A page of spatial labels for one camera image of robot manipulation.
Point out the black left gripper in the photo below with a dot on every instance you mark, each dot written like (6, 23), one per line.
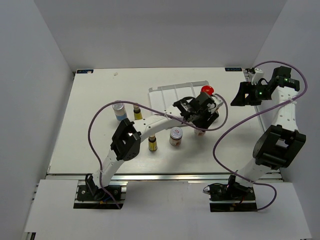
(205, 123)

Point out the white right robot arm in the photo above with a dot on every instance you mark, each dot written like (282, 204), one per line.
(282, 141)

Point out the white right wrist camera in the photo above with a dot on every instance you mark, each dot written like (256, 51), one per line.
(255, 74)

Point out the yellow bottle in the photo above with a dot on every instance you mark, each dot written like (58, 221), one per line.
(137, 113)
(152, 143)

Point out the aluminium table rail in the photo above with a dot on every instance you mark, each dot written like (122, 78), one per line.
(89, 124)

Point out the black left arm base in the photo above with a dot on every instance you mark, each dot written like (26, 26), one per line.
(101, 201)

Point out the yellow bottle front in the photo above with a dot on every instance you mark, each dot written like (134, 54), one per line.
(152, 143)

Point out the white-lid sauce jar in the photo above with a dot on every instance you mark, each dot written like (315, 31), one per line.
(199, 132)
(175, 137)

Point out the yellow bottle rear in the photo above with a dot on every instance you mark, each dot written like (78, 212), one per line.
(137, 113)

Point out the white divided organizer tray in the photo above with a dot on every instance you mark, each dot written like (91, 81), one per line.
(162, 97)

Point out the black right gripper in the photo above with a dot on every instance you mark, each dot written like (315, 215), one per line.
(246, 87)

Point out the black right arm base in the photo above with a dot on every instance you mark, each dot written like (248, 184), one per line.
(223, 198)

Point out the red-lid chili sauce jar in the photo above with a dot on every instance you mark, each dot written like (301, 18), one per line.
(208, 90)

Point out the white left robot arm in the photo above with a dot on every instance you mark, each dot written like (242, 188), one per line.
(126, 141)

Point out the silver-lid salt jar rear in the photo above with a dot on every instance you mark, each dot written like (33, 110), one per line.
(119, 111)

